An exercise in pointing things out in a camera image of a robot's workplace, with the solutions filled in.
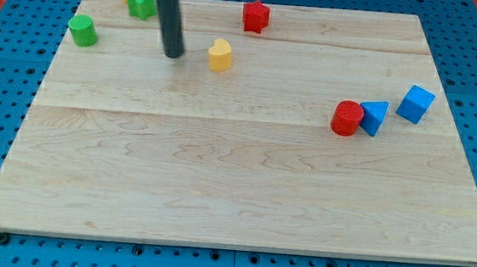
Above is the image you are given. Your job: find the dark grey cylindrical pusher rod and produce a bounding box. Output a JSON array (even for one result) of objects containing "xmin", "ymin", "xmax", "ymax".
[{"xmin": 156, "ymin": 0, "xmax": 185, "ymax": 59}]

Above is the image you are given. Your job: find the yellow heart block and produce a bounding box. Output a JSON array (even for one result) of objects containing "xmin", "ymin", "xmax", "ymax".
[{"xmin": 208, "ymin": 38, "xmax": 232, "ymax": 72}]

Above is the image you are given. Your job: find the green star block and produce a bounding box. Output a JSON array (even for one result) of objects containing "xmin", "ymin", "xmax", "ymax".
[{"xmin": 127, "ymin": 0, "xmax": 157, "ymax": 20}]

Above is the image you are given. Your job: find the red star block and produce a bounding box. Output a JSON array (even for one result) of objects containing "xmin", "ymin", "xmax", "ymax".
[{"xmin": 242, "ymin": 0, "xmax": 270, "ymax": 34}]

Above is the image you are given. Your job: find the green cylinder block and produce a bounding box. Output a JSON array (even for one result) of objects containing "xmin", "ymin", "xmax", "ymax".
[{"xmin": 68, "ymin": 14, "xmax": 98, "ymax": 48}]

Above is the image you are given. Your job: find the light wooden board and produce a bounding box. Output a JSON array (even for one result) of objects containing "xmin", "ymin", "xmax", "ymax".
[{"xmin": 0, "ymin": 0, "xmax": 477, "ymax": 266}]

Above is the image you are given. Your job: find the red cylinder block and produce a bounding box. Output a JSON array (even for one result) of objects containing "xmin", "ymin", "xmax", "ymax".
[{"xmin": 330, "ymin": 100, "xmax": 365, "ymax": 137}]

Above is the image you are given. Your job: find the blue triangle block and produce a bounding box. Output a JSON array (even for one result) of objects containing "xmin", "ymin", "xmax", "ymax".
[{"xmin": 361, "ymin": 101, "xmax": 389, "ymax": 137}]

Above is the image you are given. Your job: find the blue cube block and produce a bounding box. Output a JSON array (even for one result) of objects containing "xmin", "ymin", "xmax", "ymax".
[{"xmin": 396, "ymin": 85, "xmax": 435, "ymax": 124}]

